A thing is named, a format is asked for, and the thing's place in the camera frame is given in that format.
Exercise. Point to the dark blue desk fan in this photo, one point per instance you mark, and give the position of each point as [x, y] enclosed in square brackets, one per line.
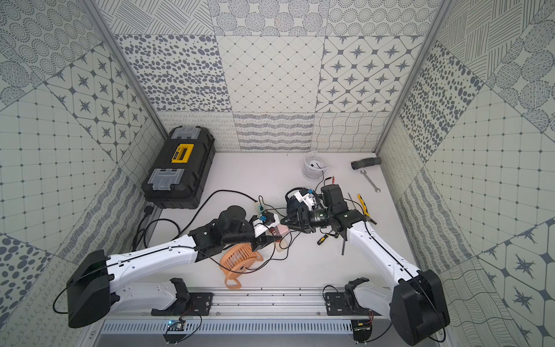
[292, 203]

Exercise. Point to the beige red power strip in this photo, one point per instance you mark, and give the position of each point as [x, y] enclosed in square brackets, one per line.
[282, 243]

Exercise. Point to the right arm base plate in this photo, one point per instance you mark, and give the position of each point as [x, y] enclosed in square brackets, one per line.
[343, 304]

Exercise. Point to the black yellow screwdriver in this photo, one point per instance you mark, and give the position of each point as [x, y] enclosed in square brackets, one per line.
[322, 239]

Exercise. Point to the black yellow toolbox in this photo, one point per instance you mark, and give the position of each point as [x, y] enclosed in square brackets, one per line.
[178, 176]

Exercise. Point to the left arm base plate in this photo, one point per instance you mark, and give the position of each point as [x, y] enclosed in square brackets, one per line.
[199, 303]

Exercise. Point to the yellow pliers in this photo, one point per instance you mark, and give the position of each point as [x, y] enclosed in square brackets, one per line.
[365, 210]

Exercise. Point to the orange desk fan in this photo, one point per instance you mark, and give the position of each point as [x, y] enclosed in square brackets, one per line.
[237, 261]

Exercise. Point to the aluminium rail frame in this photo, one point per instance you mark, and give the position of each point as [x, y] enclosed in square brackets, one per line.
[269, 303]

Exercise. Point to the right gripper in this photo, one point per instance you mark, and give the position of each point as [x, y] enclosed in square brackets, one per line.
[303, 228]

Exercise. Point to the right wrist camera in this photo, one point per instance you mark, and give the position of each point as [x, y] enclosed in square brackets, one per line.
[308, 197]

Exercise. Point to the silver wrench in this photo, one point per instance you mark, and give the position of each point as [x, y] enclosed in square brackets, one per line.
[374, 186]

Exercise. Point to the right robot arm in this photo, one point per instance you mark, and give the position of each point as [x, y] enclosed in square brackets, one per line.
[414, 300]

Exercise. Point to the black cylinder grip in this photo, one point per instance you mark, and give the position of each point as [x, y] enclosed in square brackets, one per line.
[367, 162]

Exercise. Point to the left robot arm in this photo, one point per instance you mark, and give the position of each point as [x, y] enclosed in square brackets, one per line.
[99, 284]

